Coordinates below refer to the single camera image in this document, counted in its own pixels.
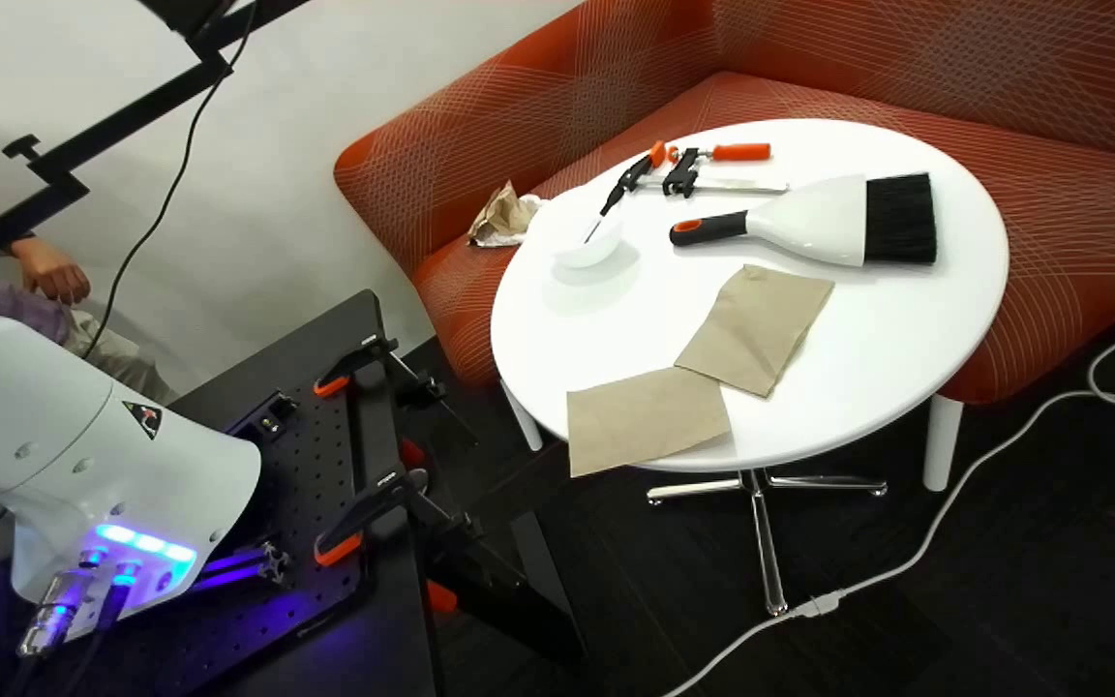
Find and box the orange patterned sofa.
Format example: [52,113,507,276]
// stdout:
[333,0,1115,493]

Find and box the person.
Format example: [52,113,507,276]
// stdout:
[0,209,179,404]

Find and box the orange and black bar clamp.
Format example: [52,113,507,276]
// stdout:
[648,140,790,198]

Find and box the white hand brush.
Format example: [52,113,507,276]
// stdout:
[669,172,938,268]

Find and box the camera on mount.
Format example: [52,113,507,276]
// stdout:
[0,0,313,288]

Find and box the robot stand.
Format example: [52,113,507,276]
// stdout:
[0,288,586,697]

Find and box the white cable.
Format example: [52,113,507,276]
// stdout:
[659,312,1115,697]

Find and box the crumpled brown paper bag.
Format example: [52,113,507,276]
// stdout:
[467,181,543,249]

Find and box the black cable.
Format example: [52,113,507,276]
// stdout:
[79,0,259,361]

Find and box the white bowl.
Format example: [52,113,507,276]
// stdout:
[554,207,625,270]

